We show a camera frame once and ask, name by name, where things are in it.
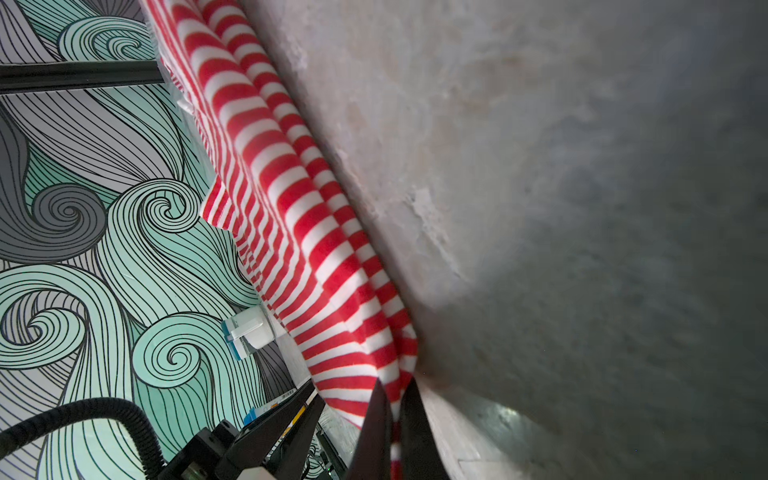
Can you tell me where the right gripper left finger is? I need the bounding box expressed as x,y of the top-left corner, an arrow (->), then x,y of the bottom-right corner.
345,381 -> 392,480

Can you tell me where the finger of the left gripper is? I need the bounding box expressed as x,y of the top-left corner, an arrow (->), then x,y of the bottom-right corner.
270,395 -> 325,480
214,380 -> 315,479

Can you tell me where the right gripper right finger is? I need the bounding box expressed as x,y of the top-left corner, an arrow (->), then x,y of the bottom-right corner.
400,378 -> 450,480

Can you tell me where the red white striped tank top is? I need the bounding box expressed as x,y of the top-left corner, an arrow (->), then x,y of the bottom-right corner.
139,0 -> 419,480

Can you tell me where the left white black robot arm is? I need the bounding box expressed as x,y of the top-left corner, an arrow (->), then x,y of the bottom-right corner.
1,381 -> 325,479

